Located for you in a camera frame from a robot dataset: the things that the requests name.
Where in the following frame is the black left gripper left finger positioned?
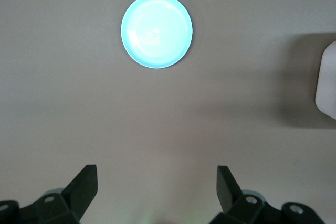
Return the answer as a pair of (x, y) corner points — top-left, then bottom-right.
(0, 165), (99, 224)

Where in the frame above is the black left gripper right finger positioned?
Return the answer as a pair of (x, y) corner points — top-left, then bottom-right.
(209, 165), (325, 224)

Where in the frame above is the brown table mat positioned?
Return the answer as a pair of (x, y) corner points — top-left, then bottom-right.
(0, 0), (336, 224)

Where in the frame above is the pale pink lidded container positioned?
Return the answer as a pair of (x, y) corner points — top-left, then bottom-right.
(314, 41), (336, 120)

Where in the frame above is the light blue round plate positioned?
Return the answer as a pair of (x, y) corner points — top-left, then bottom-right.
(120, 0), (194, 69)

